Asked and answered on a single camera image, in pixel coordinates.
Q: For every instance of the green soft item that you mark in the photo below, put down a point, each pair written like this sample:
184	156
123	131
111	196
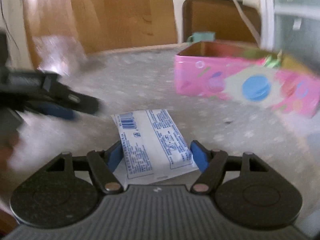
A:
272	60

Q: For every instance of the pink macaron print tin box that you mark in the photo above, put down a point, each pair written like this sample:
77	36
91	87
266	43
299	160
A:
200	80

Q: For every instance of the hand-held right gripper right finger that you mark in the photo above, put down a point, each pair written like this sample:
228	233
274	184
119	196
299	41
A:
198	155

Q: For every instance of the brown chair back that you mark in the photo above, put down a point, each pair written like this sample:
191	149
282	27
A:
217	17

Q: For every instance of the wood pattern board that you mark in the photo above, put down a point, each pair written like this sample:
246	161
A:
120	12

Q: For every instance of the white tissue packet blue print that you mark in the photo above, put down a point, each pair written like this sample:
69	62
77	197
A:
150	142

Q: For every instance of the clear plastic bag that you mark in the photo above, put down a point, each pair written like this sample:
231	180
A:
55	52

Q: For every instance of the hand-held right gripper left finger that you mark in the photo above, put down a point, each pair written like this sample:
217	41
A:
115	155

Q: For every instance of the teal cup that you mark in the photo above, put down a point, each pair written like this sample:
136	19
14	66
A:
202	37

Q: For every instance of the white window frame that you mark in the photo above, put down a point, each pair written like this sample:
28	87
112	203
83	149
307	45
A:
267	10

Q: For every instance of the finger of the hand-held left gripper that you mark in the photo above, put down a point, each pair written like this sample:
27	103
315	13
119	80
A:
57	111
82	102

